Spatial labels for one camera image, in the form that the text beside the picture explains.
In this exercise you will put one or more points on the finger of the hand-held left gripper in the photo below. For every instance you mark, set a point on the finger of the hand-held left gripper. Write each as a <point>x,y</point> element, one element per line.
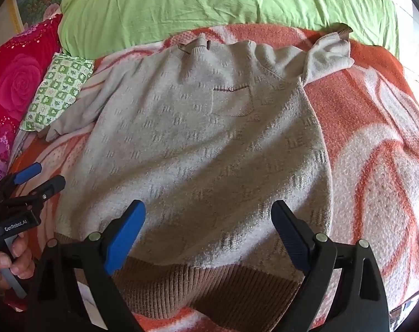
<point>47,188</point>
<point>26,173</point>

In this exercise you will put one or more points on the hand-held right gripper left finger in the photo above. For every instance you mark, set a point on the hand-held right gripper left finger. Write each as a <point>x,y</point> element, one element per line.
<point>125,239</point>

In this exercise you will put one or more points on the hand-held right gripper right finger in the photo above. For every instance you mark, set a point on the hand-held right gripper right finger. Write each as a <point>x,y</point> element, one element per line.
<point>292,236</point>

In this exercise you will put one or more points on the beige knit sweater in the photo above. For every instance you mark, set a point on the beige knit sweater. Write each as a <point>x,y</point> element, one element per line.
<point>195,145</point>

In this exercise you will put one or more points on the person's left hand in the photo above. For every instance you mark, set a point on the person's left hand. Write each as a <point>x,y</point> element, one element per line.
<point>19,254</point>

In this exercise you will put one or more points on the green checked pillow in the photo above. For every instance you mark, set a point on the green checked pillow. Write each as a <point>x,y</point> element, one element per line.
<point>57,90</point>

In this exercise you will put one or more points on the red floral pillow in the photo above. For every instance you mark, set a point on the red floral pillow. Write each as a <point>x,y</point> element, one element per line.
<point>15,76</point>

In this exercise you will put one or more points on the orange white patterned blanket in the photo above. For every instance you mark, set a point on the orange white patterned blanket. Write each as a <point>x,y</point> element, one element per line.
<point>368,145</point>

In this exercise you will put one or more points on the green bed sheet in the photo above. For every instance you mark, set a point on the green bed sheet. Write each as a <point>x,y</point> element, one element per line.
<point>195,7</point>

